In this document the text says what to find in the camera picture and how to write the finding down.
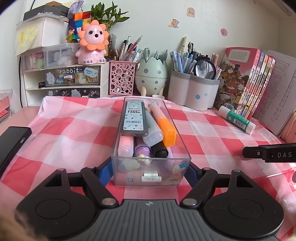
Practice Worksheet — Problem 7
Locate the black marker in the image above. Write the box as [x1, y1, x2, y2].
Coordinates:
[151, 139, 169, 158]

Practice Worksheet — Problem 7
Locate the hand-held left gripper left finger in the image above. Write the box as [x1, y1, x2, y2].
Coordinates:
[43, 158, 119, 207]

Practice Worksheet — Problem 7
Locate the plastic bag with yellow contents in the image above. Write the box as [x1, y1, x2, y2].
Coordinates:
[16, 23, 40, 55]

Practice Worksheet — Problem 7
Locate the brown cardboard box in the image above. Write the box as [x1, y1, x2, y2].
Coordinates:
[45, 1, 70, 7]

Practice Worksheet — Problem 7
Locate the bunch of pens in egg holder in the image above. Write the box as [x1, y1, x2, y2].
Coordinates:
[136, 47, 169, 64]

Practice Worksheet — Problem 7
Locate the purple fabric sachet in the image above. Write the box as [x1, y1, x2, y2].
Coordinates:
[67, 0, 84, 19]

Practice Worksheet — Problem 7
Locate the clear plastic drawer box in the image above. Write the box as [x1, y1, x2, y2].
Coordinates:
[111, 96, 192, 187]

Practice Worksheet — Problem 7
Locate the grey pencil lead case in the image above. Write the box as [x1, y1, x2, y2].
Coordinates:
[120, 100, 149, 137]

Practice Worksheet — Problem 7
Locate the bunch of pens in pink holder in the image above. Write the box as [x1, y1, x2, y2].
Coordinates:
[113, 35, 144, 63]

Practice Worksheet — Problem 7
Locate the bamboo plant in glass vase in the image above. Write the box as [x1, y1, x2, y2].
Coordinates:
[89, 1, 129, 59]

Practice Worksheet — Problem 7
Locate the white cardboard box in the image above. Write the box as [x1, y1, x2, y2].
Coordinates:
[16, 16, 70, 56]

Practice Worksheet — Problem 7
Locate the grey flat box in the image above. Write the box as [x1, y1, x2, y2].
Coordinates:
[23, 4, 70, 20]

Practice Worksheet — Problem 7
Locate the pink checked tablecloth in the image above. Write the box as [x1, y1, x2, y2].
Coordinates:
[0, 95, 296, 204]

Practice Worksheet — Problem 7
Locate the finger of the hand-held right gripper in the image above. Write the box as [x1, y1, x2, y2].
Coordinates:
[242, 143, 296, 163]

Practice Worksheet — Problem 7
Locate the pale teal highlighter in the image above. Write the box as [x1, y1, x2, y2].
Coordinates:
[142, 111, 164, 147]

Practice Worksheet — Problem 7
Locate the small clear storage drawer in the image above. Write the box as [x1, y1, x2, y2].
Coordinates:
[20, 50, 45, 70]

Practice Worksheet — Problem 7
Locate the egg-shaped pen holder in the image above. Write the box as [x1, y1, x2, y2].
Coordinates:
[135, 57, 169, 98]

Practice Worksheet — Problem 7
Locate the clear lidded storage box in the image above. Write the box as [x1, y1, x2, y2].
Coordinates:
[43, 44, 81, 67]

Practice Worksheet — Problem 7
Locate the green and white glue stick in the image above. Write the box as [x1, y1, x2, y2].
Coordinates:
[218, 105, 256, 135]

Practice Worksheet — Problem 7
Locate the small purple figurine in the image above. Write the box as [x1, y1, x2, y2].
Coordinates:
[67, 19, 80, 44]

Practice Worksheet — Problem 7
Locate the pastel cartoon charm pen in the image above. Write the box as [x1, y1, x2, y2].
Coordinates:
[135, 137, 153, 163]

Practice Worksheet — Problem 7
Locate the white flower-shaped pen holder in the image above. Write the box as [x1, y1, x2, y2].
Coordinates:
[167, 69, 220, 111]

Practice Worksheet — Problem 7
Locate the black magnifying glass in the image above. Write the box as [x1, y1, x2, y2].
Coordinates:
[194, 59, 216, 78]

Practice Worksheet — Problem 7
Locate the black smartphone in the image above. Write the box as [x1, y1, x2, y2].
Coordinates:
[0, 126, 32, 178]

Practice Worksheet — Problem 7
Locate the pink perforated pen holder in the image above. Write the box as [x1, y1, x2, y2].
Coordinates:
[109, 61, 137, 95]

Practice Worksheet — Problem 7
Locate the open book with text pages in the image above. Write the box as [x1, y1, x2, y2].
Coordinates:
[257, 49, 296, 136]

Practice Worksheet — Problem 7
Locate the colourful puzzle cube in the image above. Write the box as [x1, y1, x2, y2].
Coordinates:
[74, 11, 93, 30]

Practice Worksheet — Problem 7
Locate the pink comic book with cover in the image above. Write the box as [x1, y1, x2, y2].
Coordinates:
[214, 47, 263, 117]

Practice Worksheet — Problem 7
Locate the bunch of pens in flower holder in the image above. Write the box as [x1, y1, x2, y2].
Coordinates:
[170, 36, 222, 80]

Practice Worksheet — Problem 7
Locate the white desktop drawer organiser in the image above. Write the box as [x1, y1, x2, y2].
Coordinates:
[23, 61, 110, 107]

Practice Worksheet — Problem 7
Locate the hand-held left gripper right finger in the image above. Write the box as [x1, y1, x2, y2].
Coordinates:
[180, 162, 255, 207]

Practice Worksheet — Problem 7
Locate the orange highlighter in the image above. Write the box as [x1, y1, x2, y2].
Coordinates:
[149, 102, 177, 147]

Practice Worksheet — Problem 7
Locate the pink lion toy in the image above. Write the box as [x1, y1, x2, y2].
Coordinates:
[75, 20, 110, 65]

